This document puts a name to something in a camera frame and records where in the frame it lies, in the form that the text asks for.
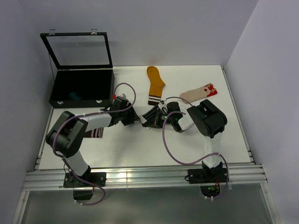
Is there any mustard yellow striped sock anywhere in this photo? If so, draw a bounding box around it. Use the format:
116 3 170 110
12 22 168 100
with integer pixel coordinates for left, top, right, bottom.
147 66 165 105

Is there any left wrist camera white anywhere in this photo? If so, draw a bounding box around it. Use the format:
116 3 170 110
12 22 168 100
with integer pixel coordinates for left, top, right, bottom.
117 94 127 100

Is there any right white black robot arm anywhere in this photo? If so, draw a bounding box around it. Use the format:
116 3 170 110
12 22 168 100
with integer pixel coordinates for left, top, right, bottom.
162 99 229 185

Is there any brown pink striped sock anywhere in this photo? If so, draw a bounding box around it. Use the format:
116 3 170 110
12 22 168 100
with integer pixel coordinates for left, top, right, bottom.
84 127 104 138

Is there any aluminium mounting rail frame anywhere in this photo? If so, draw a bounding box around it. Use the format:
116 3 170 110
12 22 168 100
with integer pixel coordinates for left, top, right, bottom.
13 65 281 224

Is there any black white striped ankle sock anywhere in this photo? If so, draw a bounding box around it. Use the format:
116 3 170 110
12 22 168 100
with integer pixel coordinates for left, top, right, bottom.
140 105 162 129

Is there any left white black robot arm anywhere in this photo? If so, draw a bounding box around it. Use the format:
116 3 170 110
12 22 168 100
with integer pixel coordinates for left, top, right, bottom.
46 96 140 188

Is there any black glass-lid display box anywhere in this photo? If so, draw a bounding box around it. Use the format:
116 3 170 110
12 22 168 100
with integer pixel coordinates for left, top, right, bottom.
40 29 114 109

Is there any beige red reindeer sock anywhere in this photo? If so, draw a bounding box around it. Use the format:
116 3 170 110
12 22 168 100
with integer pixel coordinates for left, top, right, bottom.
179 83 218 103

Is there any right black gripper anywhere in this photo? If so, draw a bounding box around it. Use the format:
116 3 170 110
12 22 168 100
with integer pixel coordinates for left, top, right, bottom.
144 108 174 128

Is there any teal sock with red heel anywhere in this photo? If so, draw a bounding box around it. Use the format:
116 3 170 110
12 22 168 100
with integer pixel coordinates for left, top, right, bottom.
69 92 83 101

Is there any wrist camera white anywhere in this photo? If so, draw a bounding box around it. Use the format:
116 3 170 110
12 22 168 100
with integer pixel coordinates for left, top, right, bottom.
117 94 127 100
158 99 168 111

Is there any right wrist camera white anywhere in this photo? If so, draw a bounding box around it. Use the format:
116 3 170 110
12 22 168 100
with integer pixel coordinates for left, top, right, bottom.
158 99 168 111

